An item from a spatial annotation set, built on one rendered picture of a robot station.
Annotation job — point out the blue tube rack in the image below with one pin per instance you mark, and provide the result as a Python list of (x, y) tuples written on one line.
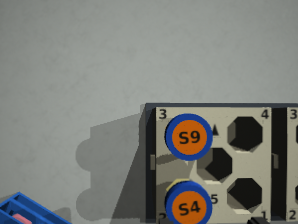
[(29, 209)]

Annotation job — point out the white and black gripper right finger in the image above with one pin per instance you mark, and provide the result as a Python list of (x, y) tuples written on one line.
[(257, 220)]

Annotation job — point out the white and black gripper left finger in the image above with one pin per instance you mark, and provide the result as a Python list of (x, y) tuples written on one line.
[(165, 221)]

